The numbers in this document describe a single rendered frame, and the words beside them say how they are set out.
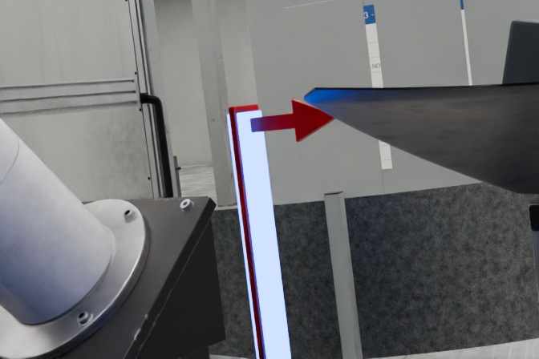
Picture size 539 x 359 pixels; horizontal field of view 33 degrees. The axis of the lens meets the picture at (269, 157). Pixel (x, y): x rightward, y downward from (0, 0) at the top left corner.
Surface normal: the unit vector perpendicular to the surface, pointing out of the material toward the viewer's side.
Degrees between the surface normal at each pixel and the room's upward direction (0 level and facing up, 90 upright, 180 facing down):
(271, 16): 90
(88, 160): 90
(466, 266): 90
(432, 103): 168
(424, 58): 90
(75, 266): 99
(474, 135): 162
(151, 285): 42
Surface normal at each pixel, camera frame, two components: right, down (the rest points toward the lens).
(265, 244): 0.81, -0.07
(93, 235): 0.86, -0.34
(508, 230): 0.11, 0.04
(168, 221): -0.50, -0.66
